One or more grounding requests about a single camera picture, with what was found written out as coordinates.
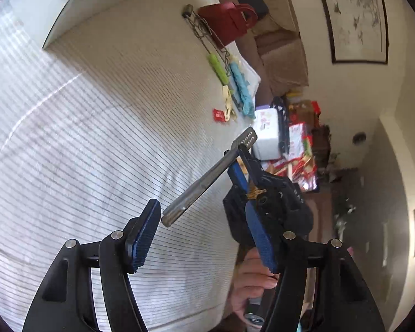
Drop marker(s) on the dark red handbag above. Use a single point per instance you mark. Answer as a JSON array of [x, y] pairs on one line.
[[228, 21]]

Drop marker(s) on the red candy sachet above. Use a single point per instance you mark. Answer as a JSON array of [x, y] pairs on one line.
[[219, 116]]

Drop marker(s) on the brown sofa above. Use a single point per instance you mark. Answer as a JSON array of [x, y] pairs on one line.
[[274, 49]]

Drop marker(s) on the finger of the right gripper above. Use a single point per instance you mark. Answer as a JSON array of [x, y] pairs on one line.
[[237, 177], [256, 175]]

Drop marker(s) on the metal razor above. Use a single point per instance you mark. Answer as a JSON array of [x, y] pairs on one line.
[[247, 138]]

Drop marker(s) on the framed bird painting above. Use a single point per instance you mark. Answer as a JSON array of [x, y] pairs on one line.
[[358, 31]]

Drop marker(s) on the white foam box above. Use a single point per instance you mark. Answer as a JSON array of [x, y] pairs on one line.
[[266, 126]]

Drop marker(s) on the green handled peeler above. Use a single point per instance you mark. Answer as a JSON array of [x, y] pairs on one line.
[[218, 68]]

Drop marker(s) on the yellow plastic clothes peg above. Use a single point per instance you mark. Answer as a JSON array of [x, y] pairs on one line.
[[229, 111]]

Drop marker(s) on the person's right hand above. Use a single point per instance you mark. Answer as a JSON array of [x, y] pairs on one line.
[[251, 279]]

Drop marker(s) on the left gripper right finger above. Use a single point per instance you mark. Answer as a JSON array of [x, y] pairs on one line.
[[320, 287]]

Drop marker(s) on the striped white tablecloth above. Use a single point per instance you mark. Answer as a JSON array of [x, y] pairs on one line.
[[117, 111]]

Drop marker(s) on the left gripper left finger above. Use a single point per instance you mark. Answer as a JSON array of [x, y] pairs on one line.
[[80, 272]]

